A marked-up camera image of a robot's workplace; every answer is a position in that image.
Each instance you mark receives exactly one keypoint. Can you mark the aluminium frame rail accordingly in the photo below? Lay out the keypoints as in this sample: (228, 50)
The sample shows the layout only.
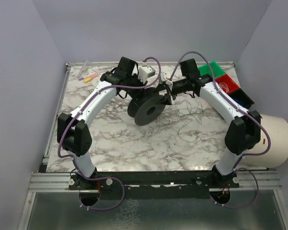
(42, 153)

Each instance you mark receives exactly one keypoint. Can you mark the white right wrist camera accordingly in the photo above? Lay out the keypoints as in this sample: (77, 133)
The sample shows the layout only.
(165, 78)

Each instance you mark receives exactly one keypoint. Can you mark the clear plastic tube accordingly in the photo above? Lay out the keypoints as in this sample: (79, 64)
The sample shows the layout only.
(83, 68)

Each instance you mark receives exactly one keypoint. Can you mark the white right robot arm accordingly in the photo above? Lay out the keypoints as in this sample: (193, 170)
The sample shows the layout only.
(244, 126)

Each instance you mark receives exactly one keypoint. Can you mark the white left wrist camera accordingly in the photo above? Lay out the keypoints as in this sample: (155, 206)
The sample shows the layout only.
(145, 72)

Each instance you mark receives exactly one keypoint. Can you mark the black plastic bin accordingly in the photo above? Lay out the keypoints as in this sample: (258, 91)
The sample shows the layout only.
(241, 98)

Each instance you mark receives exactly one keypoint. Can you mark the black cable spool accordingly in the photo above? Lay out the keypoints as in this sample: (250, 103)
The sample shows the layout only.
(146, 108)

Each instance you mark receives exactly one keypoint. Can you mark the green plastic bin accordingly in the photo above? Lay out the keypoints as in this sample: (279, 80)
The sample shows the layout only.
(217, 70)

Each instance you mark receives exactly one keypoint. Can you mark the large white cylinder bucket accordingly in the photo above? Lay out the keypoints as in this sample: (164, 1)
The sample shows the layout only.
(277, 128)

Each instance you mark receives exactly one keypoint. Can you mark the purple yellow pink markers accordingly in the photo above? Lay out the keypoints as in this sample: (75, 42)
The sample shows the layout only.
(89, 78)

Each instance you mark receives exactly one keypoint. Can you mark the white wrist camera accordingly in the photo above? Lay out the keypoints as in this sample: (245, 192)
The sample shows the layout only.
(145, 72)
(165, 78)

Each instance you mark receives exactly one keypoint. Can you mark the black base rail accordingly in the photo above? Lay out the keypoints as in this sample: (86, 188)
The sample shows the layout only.
(152, 185)

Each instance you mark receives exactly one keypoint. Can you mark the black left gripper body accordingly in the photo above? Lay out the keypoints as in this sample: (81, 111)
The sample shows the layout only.
(139, 86)

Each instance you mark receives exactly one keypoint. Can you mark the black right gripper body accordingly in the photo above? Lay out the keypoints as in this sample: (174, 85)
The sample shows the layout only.
(171, 90)

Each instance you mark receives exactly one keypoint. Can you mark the white paper label packet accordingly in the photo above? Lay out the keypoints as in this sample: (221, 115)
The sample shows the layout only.
(93, 145)

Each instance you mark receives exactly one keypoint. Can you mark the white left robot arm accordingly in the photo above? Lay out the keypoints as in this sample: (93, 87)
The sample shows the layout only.
(73, 135)

